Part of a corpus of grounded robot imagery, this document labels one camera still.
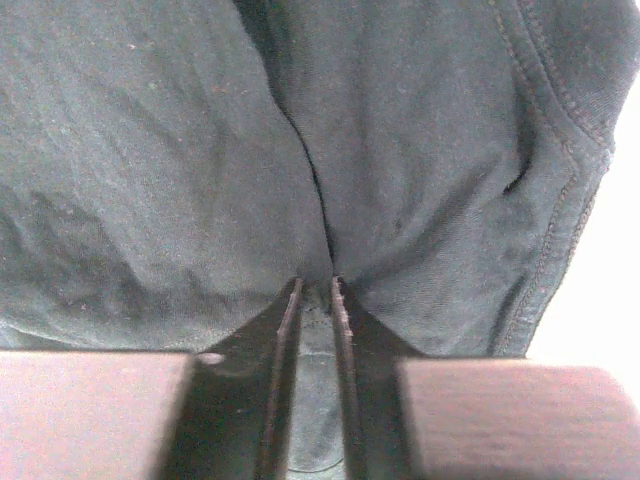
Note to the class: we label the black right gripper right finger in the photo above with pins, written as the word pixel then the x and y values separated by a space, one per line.
pixel 407 415

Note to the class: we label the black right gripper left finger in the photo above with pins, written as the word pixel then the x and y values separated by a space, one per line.
pixel 221 414

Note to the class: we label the black t shirt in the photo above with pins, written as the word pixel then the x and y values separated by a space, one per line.
pixel 167 166

